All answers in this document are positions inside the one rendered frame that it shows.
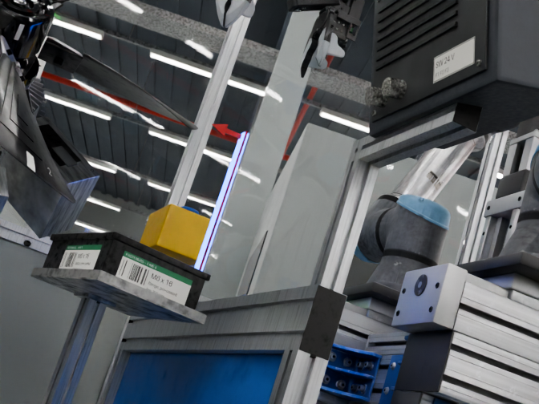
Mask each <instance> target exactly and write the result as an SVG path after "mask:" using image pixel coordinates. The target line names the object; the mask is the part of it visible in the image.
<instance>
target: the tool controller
mask: <svg viewBox="0 0 539 404"><path fill-rule="evenodd" d="M365 102H366V105H369V106H370V122H369V135H370V136H371V137H374V138H376V137H379V136H381V135H384V134H386V133H388V132H390V131H393V130H395V129H397V128H399V127H402V126H404V125H407V124H409V123H412V122H414V121H416V120H417V119H421V118H423V117H425V116H427V115H430V114H432V113H434V112H437V111H439V110H442V109H444V108H446V107H449V106H451V105H453V104H455V103H464V104H468V105H473V106H478V107H483V108H482V112H481V115H480V119H479V123H478V127H477V129H476V133H475V134H472V135H468V136H466V137H464V138H461V139H458V140H455V141H452V142H451V143H446V144H444V145H442V146H439V147H435V148H439V149H447V148H449V147H453V146H456V145H458V144H460V143H464V142H467V141H469V140H471V139H475V138H478V137H481V136H482V135H487V134H489V133H492V132H494V131H498V130H500V129H503V128H505V127H509V126H512V125H514V124H516V123H520V122H523V121H525V120H527V119H531V118H534V117H536V116H539V0H375V14H374V33H373V51H372V69H371V87H369V88H367V91H366V94H365Z"/></svg>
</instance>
